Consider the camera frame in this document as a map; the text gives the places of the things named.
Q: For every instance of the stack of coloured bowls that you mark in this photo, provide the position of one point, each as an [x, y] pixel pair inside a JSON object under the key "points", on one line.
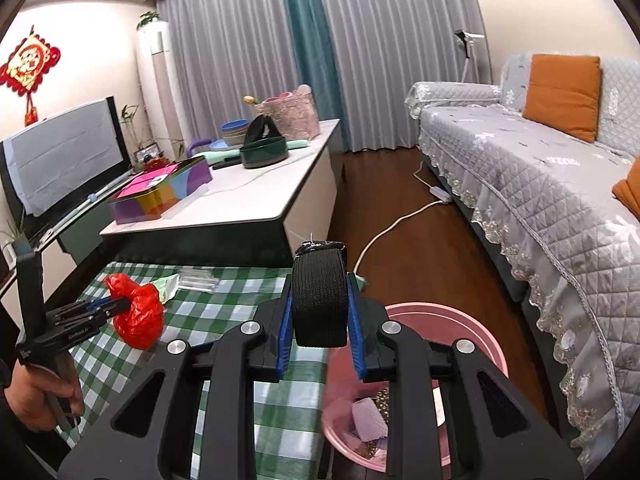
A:
{"points": [[234, 132]]}

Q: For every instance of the grey covered sofa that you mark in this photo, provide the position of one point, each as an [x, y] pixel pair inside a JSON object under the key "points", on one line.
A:
{"points": [[543, 203]]}

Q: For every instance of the pink lace basket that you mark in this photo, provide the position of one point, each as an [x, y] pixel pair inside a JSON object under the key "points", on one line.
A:
{"points": [[293, 113]]}

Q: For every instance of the white top coffee table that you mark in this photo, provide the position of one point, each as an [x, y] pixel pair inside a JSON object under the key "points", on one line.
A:
{"points": [[248, 217]]}

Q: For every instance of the red plastic bag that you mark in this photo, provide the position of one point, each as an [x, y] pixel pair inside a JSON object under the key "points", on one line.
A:
{"points": [[141, 325]]}

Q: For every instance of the green snack wrapper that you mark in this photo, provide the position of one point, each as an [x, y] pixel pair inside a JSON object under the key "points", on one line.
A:
{"points": [[167, 287]]}

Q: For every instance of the floor lamp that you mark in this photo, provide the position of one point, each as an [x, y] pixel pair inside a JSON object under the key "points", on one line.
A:
{"points": [[468, 40]]}

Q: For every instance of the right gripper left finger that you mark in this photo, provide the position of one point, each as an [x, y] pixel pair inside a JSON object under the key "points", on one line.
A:
{"points": [[235, 389]]}

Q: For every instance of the potted plant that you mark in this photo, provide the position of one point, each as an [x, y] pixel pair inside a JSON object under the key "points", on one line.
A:
{"points": [[127, 115]]}

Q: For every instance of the clear plastic packaging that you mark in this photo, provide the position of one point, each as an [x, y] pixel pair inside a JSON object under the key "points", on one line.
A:
{"points": [[197, 280]]}

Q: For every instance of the television with grey cover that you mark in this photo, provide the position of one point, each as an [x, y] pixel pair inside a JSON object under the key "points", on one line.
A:
{"points": [[51, 167]]}

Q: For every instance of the white air conditioner tower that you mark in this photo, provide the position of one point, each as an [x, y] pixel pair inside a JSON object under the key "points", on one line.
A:
{"points": [[161, 93]]}

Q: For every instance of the grey curtains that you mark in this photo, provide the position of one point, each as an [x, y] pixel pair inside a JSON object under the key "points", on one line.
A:
{"points": [[359, 57]]}

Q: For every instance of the orange cushion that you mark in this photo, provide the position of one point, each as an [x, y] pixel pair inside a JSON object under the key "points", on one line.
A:
{"points": [[627, 191], [564, 94]]}

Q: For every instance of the orange cushion near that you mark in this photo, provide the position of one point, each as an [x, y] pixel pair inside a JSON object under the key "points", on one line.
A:
{"points": [[627, 191]]}

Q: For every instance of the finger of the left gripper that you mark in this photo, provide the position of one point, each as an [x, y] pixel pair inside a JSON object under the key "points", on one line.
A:
{"points": [[118, 306], [99, 304]]}

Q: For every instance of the red chinese knot ornament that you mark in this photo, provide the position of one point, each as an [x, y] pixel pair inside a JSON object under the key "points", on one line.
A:
{"points": [[24, 69]]}

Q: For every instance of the teal curtain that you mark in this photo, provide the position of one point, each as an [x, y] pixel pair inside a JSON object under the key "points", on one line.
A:
{"points": [[316, 62]]}

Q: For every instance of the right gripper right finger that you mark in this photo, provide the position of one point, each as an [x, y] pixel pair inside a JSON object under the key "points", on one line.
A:
{"points": [[450, 397]]}

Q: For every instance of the person's left hand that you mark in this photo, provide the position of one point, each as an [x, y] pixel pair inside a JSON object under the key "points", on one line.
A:
{"points": [[28, 390]]}

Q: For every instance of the purple foam fruit net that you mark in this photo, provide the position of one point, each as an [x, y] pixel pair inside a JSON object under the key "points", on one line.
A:
{"points": [[369, 422]]}

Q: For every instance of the orange cushion far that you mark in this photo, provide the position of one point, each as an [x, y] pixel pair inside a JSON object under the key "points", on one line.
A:
{"points": [[564, 94]]}

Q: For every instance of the dark green round tin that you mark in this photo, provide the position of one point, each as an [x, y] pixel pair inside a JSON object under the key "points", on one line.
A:
{"points": [[264, 152]]}

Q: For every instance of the photo frame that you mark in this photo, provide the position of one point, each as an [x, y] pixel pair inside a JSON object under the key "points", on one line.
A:
{"points": [[148, 152]]}

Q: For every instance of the brown gold fabric bow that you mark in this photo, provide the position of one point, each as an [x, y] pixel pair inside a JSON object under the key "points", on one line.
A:
{"points": [[382, 403]]}

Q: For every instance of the red teapot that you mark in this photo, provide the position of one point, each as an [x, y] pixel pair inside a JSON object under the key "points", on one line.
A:
{"points": [[155, 163]]}

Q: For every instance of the colourful gift box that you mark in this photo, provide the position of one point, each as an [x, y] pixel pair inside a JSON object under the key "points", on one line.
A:
{"points": [[149, 195]]}

